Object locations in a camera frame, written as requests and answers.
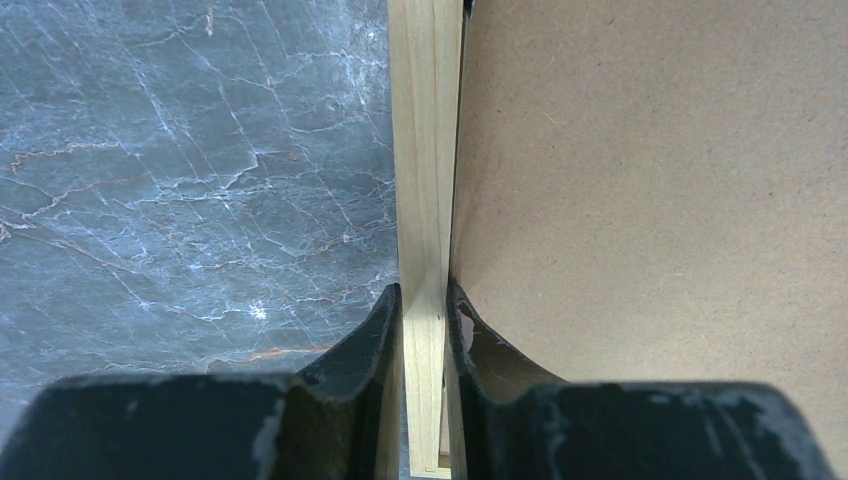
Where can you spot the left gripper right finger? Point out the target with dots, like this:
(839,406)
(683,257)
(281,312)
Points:
(510,418)

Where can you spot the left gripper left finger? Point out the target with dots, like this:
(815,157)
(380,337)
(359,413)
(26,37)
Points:
(336,418)

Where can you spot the brown backing board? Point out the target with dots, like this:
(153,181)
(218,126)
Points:
(658,190)

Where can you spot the wooden picture frame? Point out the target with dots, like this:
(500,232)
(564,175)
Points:
(425,51)

